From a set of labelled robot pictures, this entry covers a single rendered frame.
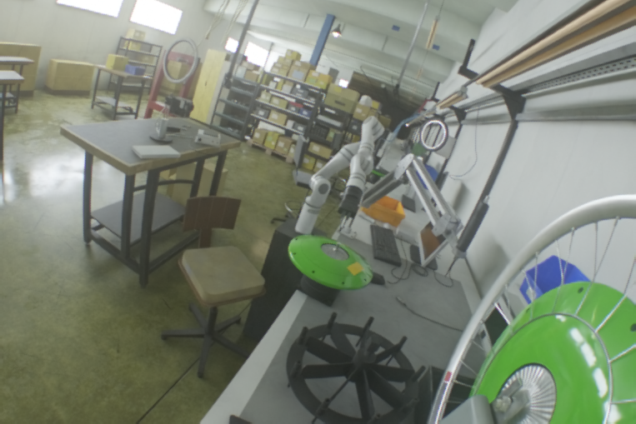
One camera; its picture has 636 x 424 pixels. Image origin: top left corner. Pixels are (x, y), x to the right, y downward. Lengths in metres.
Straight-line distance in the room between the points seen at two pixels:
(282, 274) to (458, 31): 5.63
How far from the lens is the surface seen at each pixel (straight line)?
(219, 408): 0.71
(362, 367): 0.74
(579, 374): 0.34
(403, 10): 6.34
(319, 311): 1.02
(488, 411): 0.36
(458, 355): 0.58
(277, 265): 1.63
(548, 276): 1.21
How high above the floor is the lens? 1.55
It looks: 16 degrees down
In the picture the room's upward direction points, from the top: 21 degrees clockwise
